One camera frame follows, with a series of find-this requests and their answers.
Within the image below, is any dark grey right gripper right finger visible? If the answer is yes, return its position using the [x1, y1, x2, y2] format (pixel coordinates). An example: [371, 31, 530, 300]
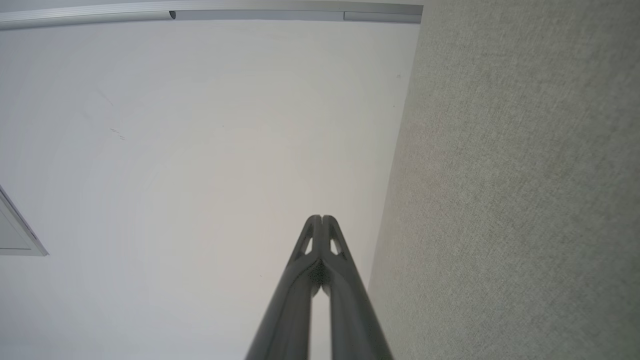
[321, 214, 394, 360]

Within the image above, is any white framed panel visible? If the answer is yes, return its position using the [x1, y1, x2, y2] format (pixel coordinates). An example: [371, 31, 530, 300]
[0, 185, 50, 257]

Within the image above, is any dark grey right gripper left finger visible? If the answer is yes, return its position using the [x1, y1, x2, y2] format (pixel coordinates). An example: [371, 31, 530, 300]
[245, 214, 323, 360]

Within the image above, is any grey metal rail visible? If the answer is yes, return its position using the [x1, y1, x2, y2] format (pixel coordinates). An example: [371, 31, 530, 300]
[0, 0, 424, 31]

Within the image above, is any grey fabric sofa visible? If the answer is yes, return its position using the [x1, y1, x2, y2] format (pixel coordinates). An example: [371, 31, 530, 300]
[367, 0, 640, 360]

